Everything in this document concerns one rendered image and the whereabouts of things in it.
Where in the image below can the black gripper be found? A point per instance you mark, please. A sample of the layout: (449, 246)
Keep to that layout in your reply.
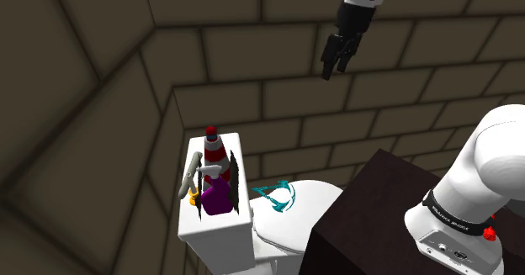
(352, 18)

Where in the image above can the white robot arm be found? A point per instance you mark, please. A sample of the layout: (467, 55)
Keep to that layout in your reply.
(463, 171)

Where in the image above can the teal glasses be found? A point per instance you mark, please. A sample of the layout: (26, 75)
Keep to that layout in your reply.
(281, 198)

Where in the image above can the red white striped cone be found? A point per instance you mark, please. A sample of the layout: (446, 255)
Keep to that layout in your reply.
(215, 153)

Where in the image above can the black jagged flat piece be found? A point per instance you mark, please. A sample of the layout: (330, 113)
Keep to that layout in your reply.
(199, 194)
(234, 182)

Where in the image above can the white toilet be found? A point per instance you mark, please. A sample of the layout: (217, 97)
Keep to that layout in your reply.
(287, 225)

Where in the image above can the purple spray bottle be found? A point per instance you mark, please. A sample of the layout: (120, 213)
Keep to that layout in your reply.
(215, 198)

